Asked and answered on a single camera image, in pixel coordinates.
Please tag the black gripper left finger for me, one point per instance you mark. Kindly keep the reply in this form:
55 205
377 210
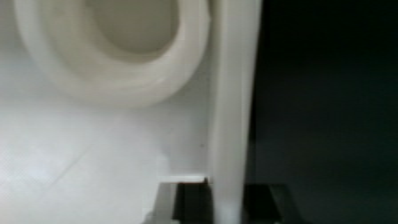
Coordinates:
183 204

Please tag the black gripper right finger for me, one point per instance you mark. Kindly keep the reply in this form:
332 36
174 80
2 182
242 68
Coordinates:
266 204

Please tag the white square table top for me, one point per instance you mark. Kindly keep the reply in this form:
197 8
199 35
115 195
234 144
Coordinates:
126 75

